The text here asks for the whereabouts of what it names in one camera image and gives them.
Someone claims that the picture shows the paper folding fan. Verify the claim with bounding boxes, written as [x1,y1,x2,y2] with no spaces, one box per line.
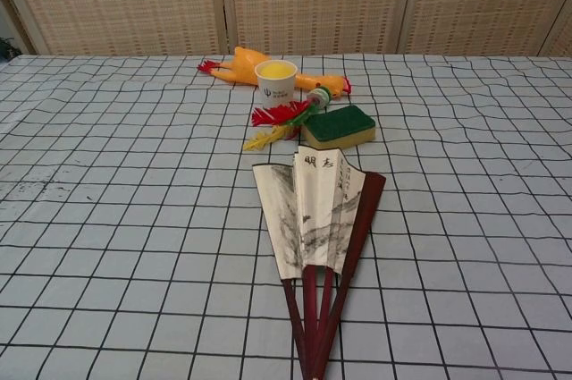
[251,143,388,380]

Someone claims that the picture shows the red yellow feather shuttlecock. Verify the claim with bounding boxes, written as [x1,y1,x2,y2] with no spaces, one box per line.
[242,87,334,154]

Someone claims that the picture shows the green and yellow sponge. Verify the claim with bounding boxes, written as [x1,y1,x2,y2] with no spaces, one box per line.
[299,106,377,150]

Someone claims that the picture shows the white paper cup, yellow content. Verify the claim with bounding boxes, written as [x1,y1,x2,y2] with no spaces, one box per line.
[254,60,299,109]

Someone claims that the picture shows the yellow rubber chicken toy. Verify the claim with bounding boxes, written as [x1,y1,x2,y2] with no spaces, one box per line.
[197,46,354,99]

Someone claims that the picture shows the grey checked tablecloth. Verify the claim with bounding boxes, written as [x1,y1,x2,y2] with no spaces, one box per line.
[0,54,572,380]

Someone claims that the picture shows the woven folding screen panel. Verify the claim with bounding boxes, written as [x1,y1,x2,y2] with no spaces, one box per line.
[0,0,224,57]
[397,0,572,57]
[221,0,419,55]
[538,11,572,57]

